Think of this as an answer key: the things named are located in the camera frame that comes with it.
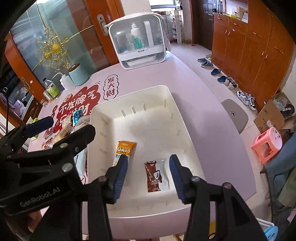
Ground blue small snack packet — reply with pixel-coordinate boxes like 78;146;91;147
72;109;82;127

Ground large light blue snack bag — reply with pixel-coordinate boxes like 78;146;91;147
74;148;88;178

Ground wooden cabinet wall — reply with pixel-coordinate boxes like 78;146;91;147
212;1;294;109

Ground clear bottle with green label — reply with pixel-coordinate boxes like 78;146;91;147
43;78;61;102

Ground orange oats bar packet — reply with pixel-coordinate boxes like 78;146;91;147
112;141;137;166

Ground cardboard box on floor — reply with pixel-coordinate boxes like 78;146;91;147
254;92;295;133

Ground pink plastic stool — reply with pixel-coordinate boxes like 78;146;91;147
251;127;283;165

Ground person's left hand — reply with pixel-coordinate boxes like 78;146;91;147
6;210;42;240

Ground white squeeze wash bottle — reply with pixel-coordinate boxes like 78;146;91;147
53;72;76;91

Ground clear bag of cakes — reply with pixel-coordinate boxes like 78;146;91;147
71;115;90;133

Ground white plastic storage bin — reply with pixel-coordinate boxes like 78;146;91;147
87;84;206;219

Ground teal canister with brown lid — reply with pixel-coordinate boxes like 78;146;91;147
68;63;89;86

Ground brown white snack bar packet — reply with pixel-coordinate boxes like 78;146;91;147
144;159;170;193

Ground white cosmetics organizer box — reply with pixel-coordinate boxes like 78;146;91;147
105;12;171;70

